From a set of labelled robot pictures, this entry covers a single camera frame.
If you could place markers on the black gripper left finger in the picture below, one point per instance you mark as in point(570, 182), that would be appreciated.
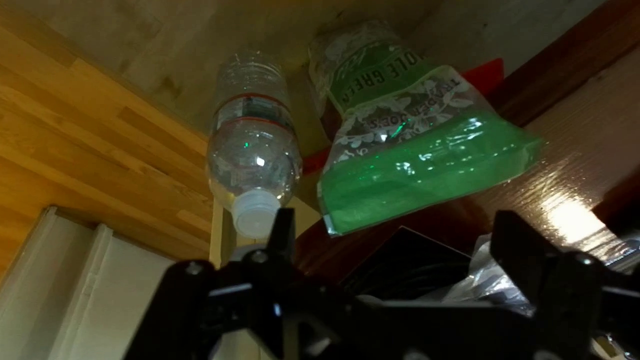
point(282, 232)

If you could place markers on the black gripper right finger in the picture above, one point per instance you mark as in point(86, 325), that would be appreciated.
point(523, 261)

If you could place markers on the green plastic packet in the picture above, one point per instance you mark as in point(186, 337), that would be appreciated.
point(412, 167)

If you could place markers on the clear plastic water bottle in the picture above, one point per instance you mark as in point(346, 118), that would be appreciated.
point(253, 146)

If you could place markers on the white door trim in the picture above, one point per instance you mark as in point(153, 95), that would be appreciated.
point(80, 293)

